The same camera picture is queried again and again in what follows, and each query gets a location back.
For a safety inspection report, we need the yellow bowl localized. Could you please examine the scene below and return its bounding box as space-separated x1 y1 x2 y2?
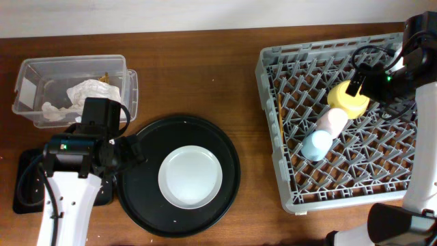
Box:
327 80 370 120

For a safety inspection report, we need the white napkin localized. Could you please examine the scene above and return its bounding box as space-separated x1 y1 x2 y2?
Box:
42 79 122 122

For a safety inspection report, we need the gold foil wrapper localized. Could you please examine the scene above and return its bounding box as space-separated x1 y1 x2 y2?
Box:
98 72 109 84

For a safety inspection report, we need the pink cup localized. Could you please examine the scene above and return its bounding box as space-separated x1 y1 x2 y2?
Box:
315 108 348 139

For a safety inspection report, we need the grey plate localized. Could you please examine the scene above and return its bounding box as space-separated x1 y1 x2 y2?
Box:
158 146 223 210

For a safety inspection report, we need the blue cup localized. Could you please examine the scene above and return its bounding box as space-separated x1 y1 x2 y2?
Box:
300 130 333 161

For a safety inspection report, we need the wooden chopstick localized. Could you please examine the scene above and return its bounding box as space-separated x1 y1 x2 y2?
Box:
277 93 284 146

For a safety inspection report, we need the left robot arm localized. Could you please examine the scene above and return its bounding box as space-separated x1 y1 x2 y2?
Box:
37 98 146 245

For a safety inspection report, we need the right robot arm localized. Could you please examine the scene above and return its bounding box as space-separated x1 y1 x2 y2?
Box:
324 11 436 245

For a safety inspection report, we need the clear plastic waste bin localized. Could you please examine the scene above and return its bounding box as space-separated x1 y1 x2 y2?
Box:
12 55 139 128

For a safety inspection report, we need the grey dishwasher rack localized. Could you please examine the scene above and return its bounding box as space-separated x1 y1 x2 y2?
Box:
255 33 417 215

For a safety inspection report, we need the black rectangular tray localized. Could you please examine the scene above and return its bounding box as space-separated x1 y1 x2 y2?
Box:
12 148 114 215

